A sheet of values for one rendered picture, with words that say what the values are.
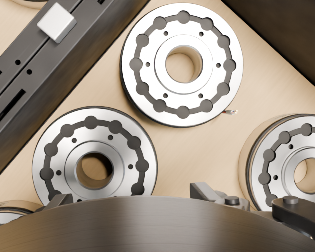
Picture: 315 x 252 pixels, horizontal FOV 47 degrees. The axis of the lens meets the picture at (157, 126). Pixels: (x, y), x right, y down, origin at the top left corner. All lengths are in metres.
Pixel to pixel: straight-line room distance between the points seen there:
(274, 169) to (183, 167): 0.08
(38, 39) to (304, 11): 0.18
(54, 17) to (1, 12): 0.13
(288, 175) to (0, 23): 0.28
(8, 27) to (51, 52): 0.12
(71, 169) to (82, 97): 0.07
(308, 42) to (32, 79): 0.21
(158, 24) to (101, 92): 0.08
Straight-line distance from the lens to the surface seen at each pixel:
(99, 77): 0.33
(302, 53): 0.33
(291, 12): 0.29
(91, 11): 0.23
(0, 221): 0.32
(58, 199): 0.16
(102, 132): 0.29
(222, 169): 0.34
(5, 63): 0.24
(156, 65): 0.29
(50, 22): 0.22
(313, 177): 0.36
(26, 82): 0.23
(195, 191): 0.16
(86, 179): 0.32
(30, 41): 0.24
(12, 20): 0.35
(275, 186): 0.32
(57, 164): 0.30
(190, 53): 0.32
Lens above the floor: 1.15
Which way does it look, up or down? 85 degrees down
